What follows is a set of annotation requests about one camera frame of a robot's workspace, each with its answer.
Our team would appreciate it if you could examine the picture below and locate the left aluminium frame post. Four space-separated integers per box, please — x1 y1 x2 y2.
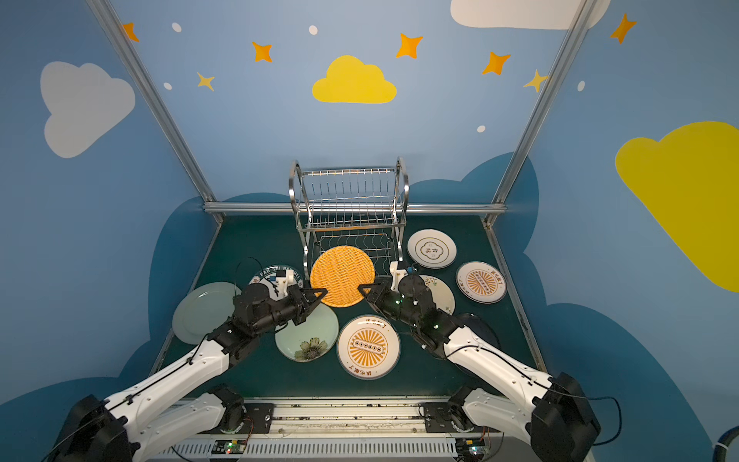
86 0 217 203

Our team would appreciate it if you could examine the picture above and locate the right aluminium frame post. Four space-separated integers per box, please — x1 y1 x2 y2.
484 0 599 230

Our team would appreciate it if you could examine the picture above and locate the left controller board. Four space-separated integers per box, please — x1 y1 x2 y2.
211 440 247 455

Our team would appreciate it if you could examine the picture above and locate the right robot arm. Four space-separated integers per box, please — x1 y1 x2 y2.
358 275 602 461

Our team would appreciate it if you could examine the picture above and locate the light green flower plate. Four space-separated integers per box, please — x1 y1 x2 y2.
275 304 340 363

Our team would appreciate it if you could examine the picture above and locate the stainless steel dish rack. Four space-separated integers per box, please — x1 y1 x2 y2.
289 157 410 279

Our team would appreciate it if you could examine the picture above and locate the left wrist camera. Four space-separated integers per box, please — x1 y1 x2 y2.
267 269 298 300

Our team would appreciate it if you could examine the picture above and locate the right controller board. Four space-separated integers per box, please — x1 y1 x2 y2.
455 439 487 461

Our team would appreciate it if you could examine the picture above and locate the plain pale green plate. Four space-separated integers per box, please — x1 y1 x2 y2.
172 282 241 345

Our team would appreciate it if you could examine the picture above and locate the orange sunburst plate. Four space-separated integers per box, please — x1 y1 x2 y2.
336 315 401 380
456 261 507 304

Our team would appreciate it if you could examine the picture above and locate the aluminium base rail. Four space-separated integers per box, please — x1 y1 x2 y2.
91 395 596 462

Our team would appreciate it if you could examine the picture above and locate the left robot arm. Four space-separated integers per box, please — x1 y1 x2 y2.
45 283 328 461

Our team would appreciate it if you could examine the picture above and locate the white plate dark lettered rim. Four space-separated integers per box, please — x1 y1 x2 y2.
250 265 304 300

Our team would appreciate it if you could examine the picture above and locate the white plate grey emblem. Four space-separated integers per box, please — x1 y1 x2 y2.
407 229 457 270

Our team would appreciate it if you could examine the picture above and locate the cream floral plate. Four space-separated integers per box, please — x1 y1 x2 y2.
421 275 455 315

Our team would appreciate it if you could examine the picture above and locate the aluminium frame post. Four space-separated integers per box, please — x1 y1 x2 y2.
86 0 217 203
484 0 599 230

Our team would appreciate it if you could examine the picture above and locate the controller board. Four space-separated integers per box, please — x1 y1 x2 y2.
211 440 247 455
455 439 487 461

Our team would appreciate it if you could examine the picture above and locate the orange sunburst plate right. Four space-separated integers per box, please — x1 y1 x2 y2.
456 261 507 304

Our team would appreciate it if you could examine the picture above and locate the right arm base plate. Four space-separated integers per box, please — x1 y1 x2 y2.
420 402 475 433

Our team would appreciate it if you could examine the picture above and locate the dark navy plate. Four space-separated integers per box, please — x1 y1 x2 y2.
459 313 500 348

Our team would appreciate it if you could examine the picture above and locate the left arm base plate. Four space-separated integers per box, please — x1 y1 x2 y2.
217 402 274 434

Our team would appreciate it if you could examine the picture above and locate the orange sunburst plate front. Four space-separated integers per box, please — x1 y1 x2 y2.
336 315 401 380

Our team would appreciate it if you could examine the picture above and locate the rear aluminium frame bar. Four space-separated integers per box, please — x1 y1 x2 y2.
204 202 506 216

